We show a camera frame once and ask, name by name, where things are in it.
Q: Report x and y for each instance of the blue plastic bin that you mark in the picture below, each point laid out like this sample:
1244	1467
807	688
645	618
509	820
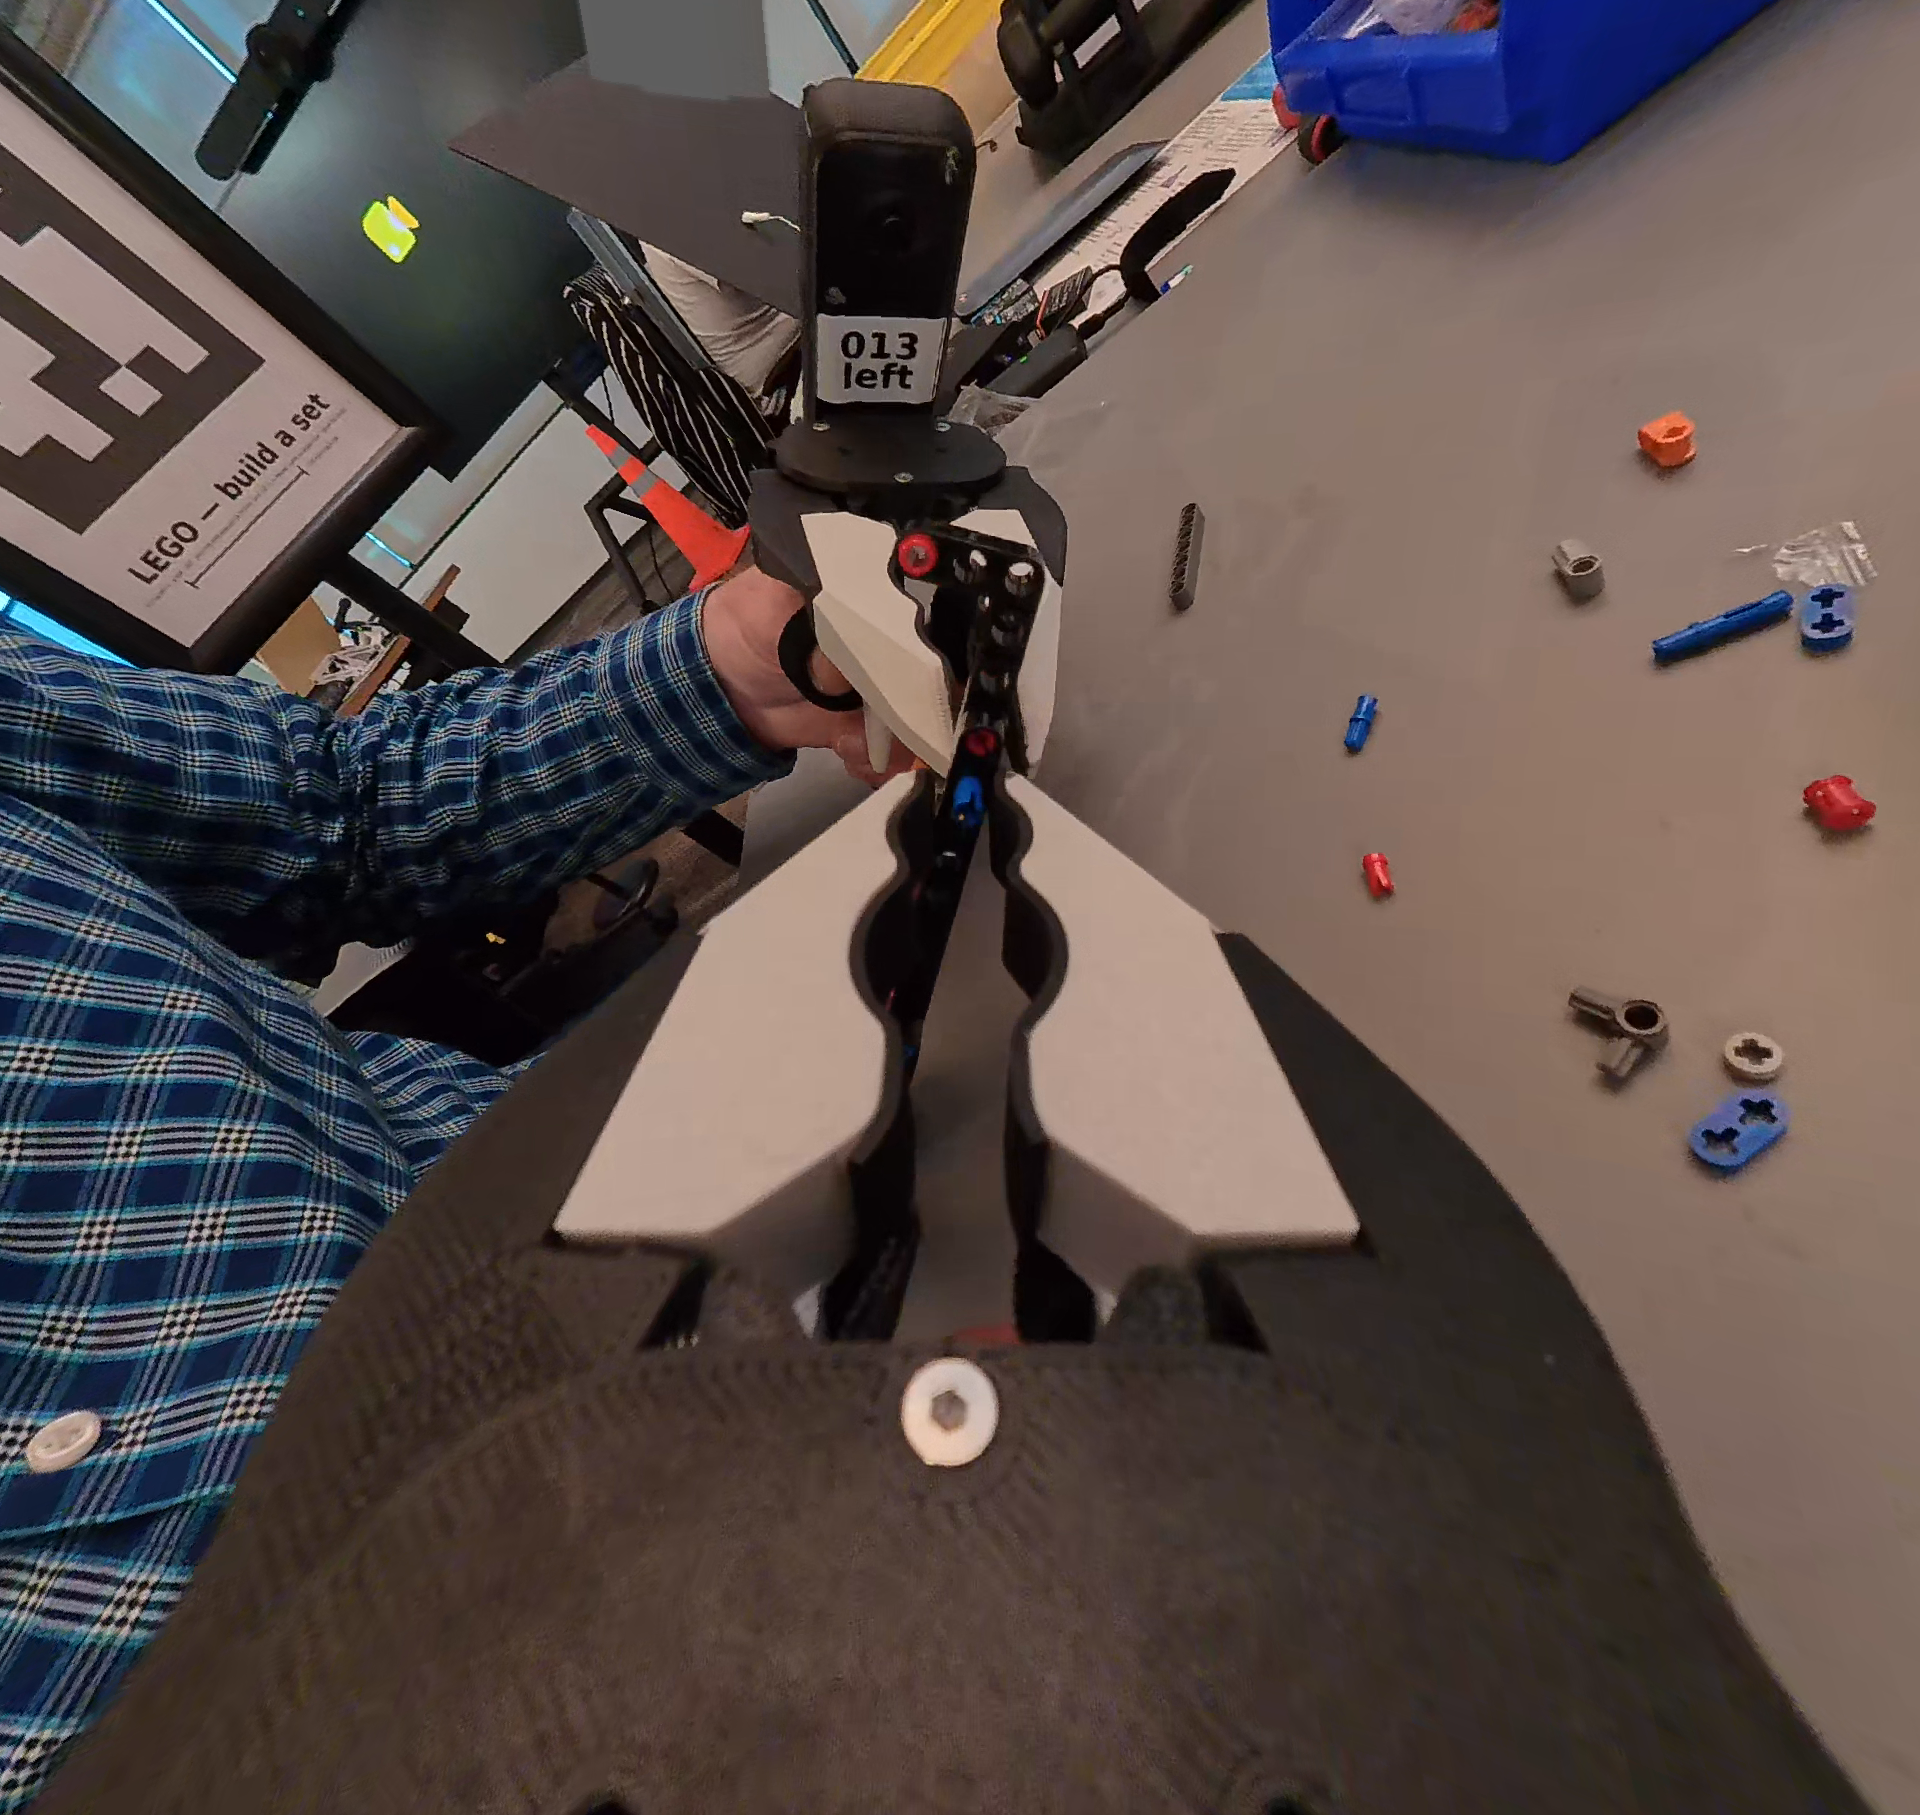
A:
1620	60

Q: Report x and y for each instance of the black flat board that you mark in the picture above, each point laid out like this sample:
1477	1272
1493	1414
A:
645	180

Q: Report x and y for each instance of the orange black small device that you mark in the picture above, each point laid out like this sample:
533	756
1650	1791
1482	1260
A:
1064	300

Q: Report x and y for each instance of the dark wall screen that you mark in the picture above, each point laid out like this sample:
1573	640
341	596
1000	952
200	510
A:
464	74

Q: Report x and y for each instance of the red lego connector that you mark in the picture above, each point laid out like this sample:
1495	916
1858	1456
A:
1839	802

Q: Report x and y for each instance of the dark grey lego angle connector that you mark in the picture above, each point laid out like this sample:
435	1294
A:
1620	1028

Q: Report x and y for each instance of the small blue lego liftarm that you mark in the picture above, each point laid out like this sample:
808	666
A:
1826	616
1736	1128

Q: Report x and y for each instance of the framed marker poster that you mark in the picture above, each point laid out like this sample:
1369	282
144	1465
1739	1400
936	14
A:
150	390

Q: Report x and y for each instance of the black lego chassis assembly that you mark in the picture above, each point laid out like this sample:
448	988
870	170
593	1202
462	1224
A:
975	706

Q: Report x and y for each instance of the grey long lego beam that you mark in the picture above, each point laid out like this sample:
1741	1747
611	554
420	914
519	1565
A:
1188	556

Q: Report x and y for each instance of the orange traffic cone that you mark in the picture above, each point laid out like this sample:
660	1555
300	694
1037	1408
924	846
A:
682	518

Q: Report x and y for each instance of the black power bank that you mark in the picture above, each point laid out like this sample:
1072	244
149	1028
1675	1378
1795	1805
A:
1050	362

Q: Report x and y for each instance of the person's left forearm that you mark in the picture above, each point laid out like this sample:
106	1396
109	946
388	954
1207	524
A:
525	750

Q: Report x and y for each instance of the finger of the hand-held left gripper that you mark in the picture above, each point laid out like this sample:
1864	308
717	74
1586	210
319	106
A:
1039	676
854	600

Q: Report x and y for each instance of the light grey lego connector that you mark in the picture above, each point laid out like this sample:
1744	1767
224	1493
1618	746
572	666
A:
1578	570

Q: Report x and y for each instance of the clear plastic scrap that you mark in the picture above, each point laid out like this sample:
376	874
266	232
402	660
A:
1822	550

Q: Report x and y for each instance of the person's left hand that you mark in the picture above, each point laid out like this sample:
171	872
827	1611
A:
750	660

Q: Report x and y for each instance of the grey round lego bush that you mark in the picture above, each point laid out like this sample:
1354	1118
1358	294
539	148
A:
1752	1054

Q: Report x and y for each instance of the dark tablet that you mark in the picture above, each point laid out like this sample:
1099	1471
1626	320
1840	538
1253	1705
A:
1072	202

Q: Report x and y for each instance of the rack of black dumbbells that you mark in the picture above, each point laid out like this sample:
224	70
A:
1064	30

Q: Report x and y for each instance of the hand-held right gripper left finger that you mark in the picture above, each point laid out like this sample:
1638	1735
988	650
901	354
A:
734	1080

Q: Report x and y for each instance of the white instruction sheet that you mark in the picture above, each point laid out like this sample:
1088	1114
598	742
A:
1222	142

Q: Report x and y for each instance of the black white striped chair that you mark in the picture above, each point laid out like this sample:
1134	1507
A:
660	390

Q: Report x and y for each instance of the long blue lego axle pin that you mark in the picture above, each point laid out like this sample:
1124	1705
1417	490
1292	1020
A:
1722	626

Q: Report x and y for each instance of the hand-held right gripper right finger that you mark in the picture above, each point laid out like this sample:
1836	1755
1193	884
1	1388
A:
1185	1096

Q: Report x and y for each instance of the small red lego pin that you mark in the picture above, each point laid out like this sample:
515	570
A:
1377	874

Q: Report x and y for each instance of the black webcam bar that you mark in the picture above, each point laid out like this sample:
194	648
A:
285	52

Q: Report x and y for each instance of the orange lego connector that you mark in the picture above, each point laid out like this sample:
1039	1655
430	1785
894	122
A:
1667	438

